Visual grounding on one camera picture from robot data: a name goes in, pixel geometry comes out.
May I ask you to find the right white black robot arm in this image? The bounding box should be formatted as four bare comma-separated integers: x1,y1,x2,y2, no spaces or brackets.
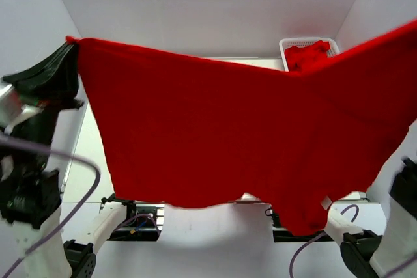
324,158,416,278

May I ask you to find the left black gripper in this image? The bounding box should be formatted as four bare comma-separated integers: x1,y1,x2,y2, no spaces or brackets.
5,38,86,168

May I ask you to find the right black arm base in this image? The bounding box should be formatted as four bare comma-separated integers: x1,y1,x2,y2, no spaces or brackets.
265,207,332,243

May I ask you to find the white plastic basket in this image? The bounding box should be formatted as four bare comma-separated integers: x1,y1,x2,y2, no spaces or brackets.
279,37,340,72

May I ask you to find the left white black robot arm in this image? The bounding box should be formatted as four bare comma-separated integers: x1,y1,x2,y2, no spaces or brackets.
1,43,138,277

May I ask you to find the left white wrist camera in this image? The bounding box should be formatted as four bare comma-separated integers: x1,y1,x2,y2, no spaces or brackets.
0,83,42,135

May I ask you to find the red t shirt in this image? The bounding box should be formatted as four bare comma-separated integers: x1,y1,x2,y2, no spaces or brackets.
66,22,416,236

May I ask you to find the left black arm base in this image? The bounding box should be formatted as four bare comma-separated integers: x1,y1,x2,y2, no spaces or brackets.
108,202,164,242

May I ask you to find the red shirts pile in basket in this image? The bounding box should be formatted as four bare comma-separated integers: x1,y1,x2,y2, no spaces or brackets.
284,40,330,72

